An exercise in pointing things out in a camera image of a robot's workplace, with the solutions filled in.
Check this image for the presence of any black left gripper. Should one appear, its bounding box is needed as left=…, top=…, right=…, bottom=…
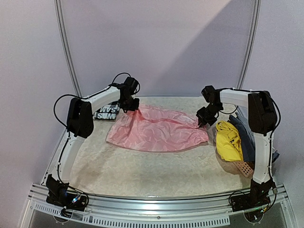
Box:
left=120, top=95, right=139, bottom=111

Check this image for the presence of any black white checkered shirt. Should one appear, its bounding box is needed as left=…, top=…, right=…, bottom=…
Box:
left=93, top=101, right=120, bottom=121

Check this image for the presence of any pink garment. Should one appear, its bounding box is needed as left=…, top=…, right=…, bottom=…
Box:
left=106, top=104, right=209, bottom=152

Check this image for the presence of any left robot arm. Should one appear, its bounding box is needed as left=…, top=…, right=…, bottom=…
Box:
left=43, top=75, right=140, bottom=189

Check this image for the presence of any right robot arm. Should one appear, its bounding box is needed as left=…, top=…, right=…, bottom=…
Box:
left=196, top=85, right=280, bottom=207

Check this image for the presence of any pink laundry basket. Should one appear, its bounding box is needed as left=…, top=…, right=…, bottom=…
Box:
left=232, top=161, right=254, bottom=178

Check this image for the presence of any yellow garment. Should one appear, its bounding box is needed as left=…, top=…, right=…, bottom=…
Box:
left=216, top=121, right=244, bottom=162

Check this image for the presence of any navy blue garment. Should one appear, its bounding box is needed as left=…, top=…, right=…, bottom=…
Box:
left=228, top=113, right=280, bottom=167

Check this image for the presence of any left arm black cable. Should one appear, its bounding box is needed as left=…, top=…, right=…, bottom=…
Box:
left=53, top=72, right=141, bottom=130

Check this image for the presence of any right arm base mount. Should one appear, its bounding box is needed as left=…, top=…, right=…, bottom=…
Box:
left=228, top=188, right=278, bottom=213

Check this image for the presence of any aluminium front rail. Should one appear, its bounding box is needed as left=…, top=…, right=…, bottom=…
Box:
left=22, top=186, right=295, bottom=228

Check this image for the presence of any right corner wall post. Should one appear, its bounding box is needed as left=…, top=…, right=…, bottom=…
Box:
left=237, top=0, right=261, bottom=89

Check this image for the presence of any corner wall post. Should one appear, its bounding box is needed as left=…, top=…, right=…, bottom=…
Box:
left=54, top=0, right=82, bottom=96
left=237, top=0, right=261, bottom=89

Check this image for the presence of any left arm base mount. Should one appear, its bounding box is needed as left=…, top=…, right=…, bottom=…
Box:
left=46, top=174, right=89, bottom=211

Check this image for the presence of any left corner wall post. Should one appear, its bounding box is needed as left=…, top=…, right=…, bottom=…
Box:
left=54, top=0, right=82, bottom=96

